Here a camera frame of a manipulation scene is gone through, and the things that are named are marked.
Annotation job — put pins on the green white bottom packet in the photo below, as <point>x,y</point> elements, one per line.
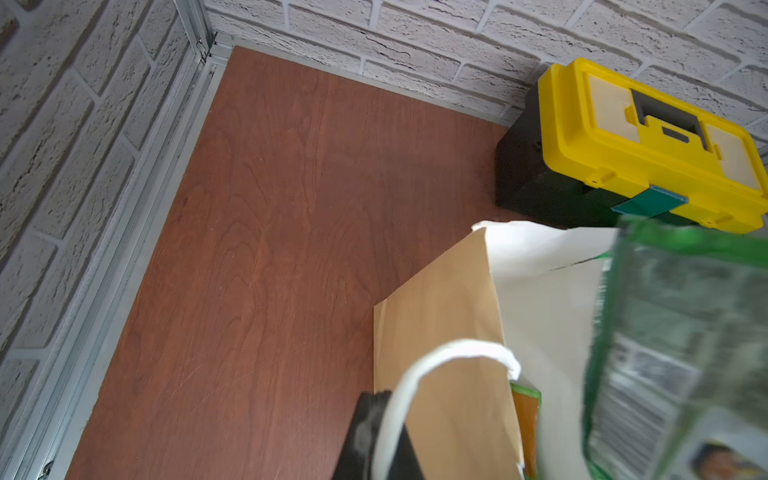
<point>676,382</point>

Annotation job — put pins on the brown paper bag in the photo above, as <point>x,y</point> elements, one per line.
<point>528,287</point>

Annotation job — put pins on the yellow black toolbox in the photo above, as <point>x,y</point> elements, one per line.
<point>592,145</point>

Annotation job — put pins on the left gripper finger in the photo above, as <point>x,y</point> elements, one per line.
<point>354,461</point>

